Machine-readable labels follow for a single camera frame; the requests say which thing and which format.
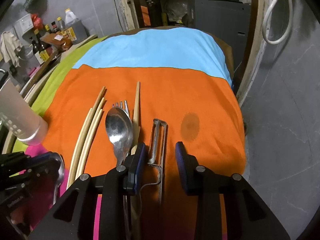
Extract small steel spoon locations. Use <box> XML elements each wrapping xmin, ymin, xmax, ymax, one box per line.
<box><xmin>52</xmin><ymin>153</ymin><xmax>65</xmax><ymax>205</ymax></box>

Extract lone wooden chopstick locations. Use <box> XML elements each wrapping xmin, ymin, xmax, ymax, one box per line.
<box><xmin>131</xmin><ymin>81</ymin><xmax>140</xmax><ymax>155</ymax></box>

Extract metal vegetable peeler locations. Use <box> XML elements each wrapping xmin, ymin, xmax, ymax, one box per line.
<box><xmin>139</xmin><ymin>119</ymin><xmax>168</xmax><ymax>207</ymax></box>

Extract large steel spoon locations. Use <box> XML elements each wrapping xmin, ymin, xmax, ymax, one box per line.
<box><xmin>105</xmin><ymin>107</ymin><xmax>133</xmax><ymax>166</ymax></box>

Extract white plastic utensil holder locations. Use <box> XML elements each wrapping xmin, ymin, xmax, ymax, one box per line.
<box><xmin>0</xmin><ymin>79</ymin><xmax>48</xmax><ymax>146</ymax></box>

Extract steel fork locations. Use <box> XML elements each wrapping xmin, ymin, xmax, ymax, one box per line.
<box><xmin>112</xmin><ymin>100</ymin><xmax>129</xmax><ymax>115</ymax></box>

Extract multicolour striped cloth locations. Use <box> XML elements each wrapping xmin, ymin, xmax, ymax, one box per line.
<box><xmin>14</xmin><ymin>28</ymin><xmax>246</xmax><ymax>239</ymax></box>

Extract wooden cutting board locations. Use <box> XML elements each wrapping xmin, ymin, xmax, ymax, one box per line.
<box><xmin>20</xmin><ymin>50</ymin><xmax>60</xmax><ymax>97</ymax></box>

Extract dark sauce bottle yellow label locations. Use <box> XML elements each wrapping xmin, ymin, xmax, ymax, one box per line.
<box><xmin>34</xmin><ymin>29</ymin><xmax>50</xmax><ymax>62</ymax></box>

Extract hanging beige towel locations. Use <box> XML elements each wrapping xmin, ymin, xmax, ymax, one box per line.
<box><xmin>1</xmin><ymin>31</ymin><xmax>23</xmax><ymax>67</ymax></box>

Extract red plastic bag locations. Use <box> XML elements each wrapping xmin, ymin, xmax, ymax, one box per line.
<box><xmin>31</xmin><ymin>14</ymin><xmax>44</xmax><ymax>30</ymax></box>

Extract grey cabinet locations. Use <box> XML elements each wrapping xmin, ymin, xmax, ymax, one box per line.
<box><xmin>194</xmin><ymin>0</ymin><xmax>251</xmax><ymax>68</ymax></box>

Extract large cooking oil jug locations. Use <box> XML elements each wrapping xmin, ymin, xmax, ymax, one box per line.
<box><xmin>65</xmin><ymin>8</ymin><xmax>88</xmax><ymax>44</ymax></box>

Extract white wall box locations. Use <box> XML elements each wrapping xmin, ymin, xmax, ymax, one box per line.
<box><xmin>15</xmin><ymin>14</ymin><xmax>34</xmax><ymax>36</ymax></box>

